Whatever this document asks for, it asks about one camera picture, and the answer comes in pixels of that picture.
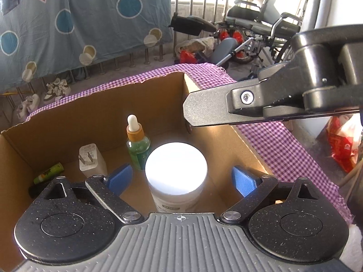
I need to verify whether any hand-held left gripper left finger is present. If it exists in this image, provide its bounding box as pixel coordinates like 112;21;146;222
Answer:
31;163;145;224

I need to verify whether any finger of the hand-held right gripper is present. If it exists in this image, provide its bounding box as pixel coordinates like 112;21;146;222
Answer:
182;61;359;128

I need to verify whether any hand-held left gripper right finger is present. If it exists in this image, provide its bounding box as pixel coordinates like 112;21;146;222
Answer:
220;166;326;224

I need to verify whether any white charger plug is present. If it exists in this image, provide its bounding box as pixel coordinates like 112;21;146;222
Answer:
79;143;108;180

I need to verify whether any green dropper bottle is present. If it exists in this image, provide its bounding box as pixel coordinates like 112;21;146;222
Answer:
125;115;151;172

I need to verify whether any white bottle green label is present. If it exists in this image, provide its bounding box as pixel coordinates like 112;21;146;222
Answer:
145;142;208;213

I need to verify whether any brown cardboard box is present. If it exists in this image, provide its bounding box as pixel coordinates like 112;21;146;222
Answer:
0;72;274;272

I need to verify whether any green glue stick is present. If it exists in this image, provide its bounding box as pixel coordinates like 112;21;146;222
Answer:
33;162;63;185

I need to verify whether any purple checkered cloth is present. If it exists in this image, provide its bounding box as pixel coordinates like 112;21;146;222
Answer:
27;63;353;224

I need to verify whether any small red bag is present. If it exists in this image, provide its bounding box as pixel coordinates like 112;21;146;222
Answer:
180;49;196;64

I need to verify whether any blue-grey padded seat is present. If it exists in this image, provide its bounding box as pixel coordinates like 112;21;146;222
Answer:
213;38;239;63

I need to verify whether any beige mesh bag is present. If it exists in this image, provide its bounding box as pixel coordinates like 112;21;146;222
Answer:
174;38;214;60

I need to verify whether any folded wheelchair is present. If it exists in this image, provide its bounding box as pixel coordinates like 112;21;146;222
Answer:
218;0;309;80

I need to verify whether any red plastic bag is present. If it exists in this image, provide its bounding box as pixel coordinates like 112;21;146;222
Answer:
326;115;363;173

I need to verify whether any black cushion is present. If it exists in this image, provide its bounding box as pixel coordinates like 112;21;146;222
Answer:
169;15;217;36

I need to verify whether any white sneaker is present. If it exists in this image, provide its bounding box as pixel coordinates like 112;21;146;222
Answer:
54;79;72;100
16;103;29;119
43;83;61;102
25;93;40;111

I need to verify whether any white fluffy cloth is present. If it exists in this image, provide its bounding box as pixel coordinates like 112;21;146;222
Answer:
339;224;363;265

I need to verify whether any blue patterned bedsheet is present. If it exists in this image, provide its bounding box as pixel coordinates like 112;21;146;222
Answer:
0;0;174;92

